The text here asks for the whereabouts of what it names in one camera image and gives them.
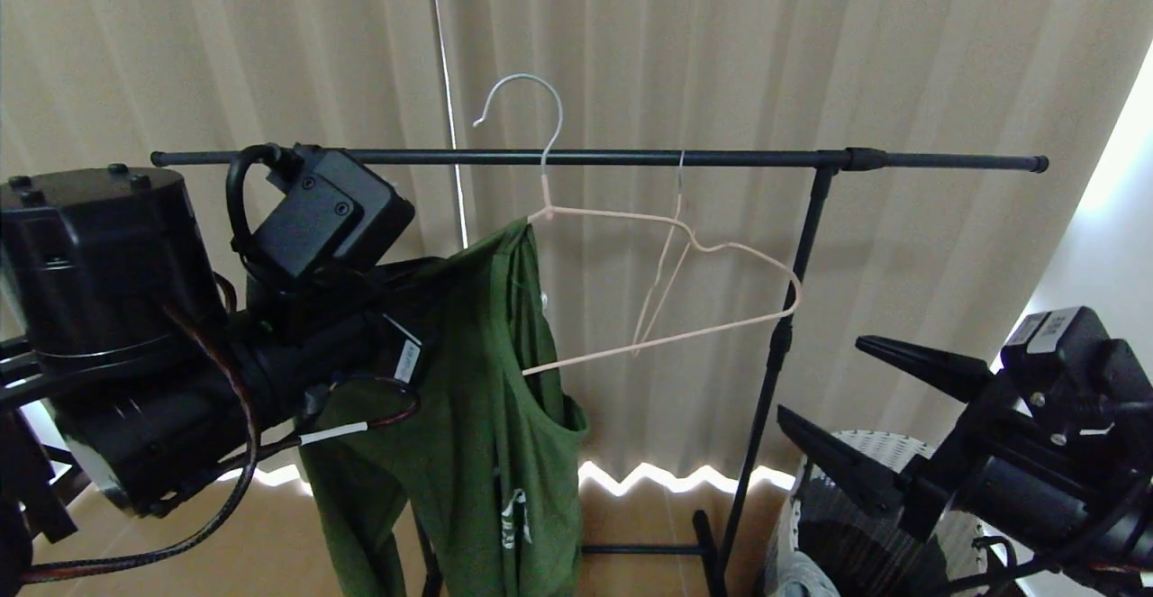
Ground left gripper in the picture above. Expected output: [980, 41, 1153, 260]
[236, 259, 451, 422]

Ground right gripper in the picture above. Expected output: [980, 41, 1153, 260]
[777, 336, 1118, 562]

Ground green shirt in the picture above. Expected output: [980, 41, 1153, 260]
[297, 219, 588, 597]

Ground pale grey shorts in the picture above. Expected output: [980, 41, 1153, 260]
[775, 552, 839, 597]

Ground pink clothes hanger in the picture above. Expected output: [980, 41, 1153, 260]
[473, 73, 803, 377]
[631, 151, 695, 357]

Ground white laundry basket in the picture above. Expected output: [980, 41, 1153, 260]
[761, 430, 1019, 597]

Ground black clothes rack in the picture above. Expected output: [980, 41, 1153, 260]
[150, 145, 1049, 597]

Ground beige curtain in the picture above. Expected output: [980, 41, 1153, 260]
[0, 0, 1153, 499]

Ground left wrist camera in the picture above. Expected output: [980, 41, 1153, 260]
[243, 145, 417, 294]

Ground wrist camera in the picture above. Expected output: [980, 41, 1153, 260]
[243, 145, 417, 294]
[1000, 307, 1153, 490]

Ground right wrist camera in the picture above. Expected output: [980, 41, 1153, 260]
[1000, 307, 1153, 490]

